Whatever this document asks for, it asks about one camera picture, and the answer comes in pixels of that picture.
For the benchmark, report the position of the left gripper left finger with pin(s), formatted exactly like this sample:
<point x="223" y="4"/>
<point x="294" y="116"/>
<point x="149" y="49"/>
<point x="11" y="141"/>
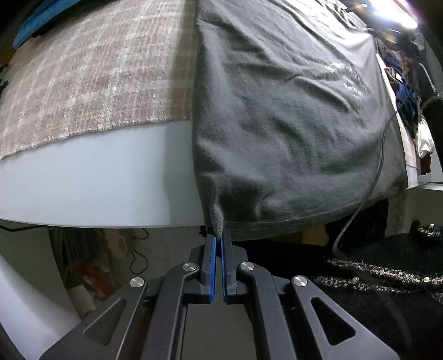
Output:
<point x="200" y="287"/>

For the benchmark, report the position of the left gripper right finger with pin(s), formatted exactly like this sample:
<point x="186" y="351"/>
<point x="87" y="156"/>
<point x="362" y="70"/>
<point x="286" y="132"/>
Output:
<point x="234" y="291"/>

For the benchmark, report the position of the dark grey daisy t-shirt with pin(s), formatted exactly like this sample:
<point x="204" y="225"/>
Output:
<point x="293" y="124"/>

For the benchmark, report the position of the pile of mixed clothes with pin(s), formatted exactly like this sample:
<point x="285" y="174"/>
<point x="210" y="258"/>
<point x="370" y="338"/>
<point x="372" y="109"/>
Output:
<point x="404" y="83"/>

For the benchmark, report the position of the plaid woven table mat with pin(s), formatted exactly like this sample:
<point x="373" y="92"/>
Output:
<point x="110" y="64"/>

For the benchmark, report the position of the ring light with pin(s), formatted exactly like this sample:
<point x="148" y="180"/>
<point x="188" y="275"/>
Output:
<point x="394" y="11"/>

